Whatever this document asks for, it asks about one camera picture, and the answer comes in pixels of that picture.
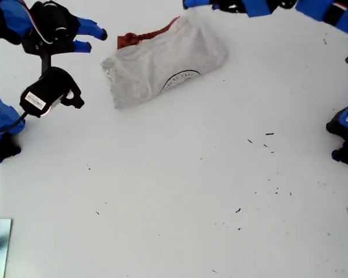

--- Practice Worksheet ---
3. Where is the grey t-shirt with orange sleeves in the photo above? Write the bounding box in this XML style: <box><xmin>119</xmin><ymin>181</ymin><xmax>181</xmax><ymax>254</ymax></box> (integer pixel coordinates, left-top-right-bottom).
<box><xmin>100</xmin><ymin>16</ymin><xmax>230</xmax><ymax>110</ymax></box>

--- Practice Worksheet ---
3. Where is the black camera stalk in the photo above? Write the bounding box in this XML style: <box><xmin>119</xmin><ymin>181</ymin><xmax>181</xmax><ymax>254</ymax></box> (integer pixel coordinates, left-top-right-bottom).
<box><xmin>39</xmin><ymin>53</ymin><xmax>53</xmax><ymax>79</ymax></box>

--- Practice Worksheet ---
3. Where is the red and white wire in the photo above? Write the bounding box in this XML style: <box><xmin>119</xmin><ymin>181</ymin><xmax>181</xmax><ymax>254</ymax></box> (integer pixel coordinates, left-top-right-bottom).
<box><xmin>19</xmin><ymin>0</ymin><xmax>55</xmax><ymax>46</ymax></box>

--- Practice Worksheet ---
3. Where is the black camera box with label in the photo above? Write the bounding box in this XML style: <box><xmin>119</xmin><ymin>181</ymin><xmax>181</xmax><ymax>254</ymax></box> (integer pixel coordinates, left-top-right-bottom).
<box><xmin>19</xmin><ymin>66</ymin><xmax>85</xmax><ymax>119</ymax></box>

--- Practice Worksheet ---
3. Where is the steel post base plate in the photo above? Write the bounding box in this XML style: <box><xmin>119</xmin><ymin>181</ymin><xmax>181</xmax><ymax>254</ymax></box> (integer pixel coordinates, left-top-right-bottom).
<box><xmin>0</xmin><ymin>218</ymin><xmax>13</xmax><ymax>278</ymax></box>

